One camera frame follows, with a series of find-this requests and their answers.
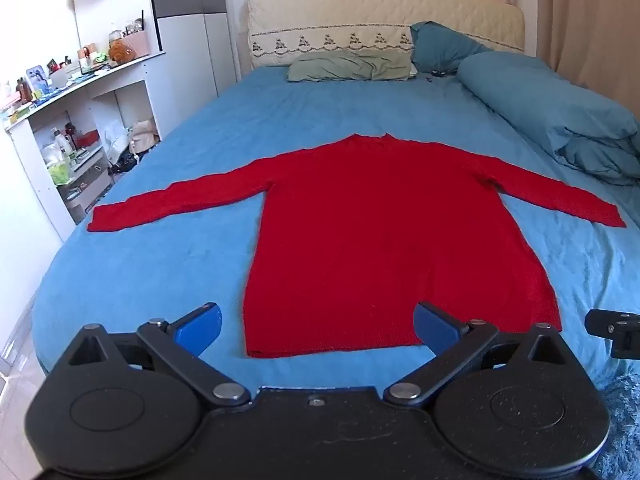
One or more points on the green pillow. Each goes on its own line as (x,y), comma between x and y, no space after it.
(344,64)

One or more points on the blue bed sheet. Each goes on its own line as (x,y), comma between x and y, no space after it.
(168,267)

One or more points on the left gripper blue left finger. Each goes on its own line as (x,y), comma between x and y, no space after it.
(176,348)

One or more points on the pink ribbed container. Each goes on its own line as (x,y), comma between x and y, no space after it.
(138,43)

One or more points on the white shelf desk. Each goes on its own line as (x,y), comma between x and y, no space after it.
(109,102)

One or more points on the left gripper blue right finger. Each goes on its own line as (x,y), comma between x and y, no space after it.
(456,346)

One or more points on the dark teal pillow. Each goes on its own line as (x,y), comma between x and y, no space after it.
(439,49)

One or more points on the white grey wardrobe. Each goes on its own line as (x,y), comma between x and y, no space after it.
(197,64)

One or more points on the cream quilted headboard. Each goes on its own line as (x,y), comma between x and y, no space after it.
(278,31)

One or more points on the rolled blue duvet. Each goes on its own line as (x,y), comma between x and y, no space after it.
(577,127)

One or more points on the orange plush on desk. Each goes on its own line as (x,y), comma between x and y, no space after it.
(120,52)

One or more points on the white lotion bottle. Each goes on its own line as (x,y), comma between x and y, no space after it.
(63,144)

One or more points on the red box on shelf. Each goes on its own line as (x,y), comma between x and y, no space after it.
(84,140)

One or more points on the beige curtain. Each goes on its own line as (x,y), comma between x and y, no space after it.
(594,44)

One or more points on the beige bag under desk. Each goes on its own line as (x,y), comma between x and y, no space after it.
(143,136)

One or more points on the blue fluffy rug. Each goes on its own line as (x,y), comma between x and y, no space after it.
(620,459)

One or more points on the red knit sweater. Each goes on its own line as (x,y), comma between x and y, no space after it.
(354,234)

